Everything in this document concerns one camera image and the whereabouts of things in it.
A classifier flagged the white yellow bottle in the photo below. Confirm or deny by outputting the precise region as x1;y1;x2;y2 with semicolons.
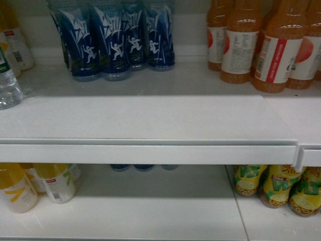
1;1;34;77
1;163;38;213

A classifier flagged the lemon tea bottle middle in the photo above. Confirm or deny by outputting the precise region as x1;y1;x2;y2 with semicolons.
259;165;306;208

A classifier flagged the white yellow bottle lower left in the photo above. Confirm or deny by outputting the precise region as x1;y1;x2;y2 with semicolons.
1;163;38;213

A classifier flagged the blue sports drink bottle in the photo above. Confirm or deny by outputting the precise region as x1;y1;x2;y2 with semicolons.
47;1;101;82
89;1;130;81
121;1;147;71
144;1;175;72

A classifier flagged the lemon tea bottle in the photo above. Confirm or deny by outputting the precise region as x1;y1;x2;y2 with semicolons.
289;167;320;217
259;165;306;208
234;165;268;197

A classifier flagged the lemon tea bottle right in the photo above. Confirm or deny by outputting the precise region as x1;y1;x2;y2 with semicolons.
289;167;320;217

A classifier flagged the orange juice bottle white label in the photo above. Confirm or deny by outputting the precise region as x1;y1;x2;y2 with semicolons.
220;0;262;84

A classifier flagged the white yellow bottle upper left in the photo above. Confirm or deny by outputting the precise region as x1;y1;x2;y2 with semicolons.
1;1;34;77

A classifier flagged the water bottle at left edge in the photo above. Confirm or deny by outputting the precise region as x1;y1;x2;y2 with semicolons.
1;47;23;110

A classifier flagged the white green bottle lower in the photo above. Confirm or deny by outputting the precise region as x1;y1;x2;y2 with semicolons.
34;163;76;204

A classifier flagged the orange juice bottle red stripe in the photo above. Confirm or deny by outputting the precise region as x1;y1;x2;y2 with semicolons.
252;1;308;93

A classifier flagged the orange juice bottle right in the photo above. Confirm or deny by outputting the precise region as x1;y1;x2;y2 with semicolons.
286;1;320;90

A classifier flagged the white middle shelf board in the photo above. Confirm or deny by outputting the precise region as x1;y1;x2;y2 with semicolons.
1;61;320;168

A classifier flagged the lemon tea bottle left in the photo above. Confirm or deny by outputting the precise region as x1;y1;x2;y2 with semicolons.
234;165;268;197

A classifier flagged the orange juice bottle far left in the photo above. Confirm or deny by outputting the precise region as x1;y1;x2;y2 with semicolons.
206;0;233;72

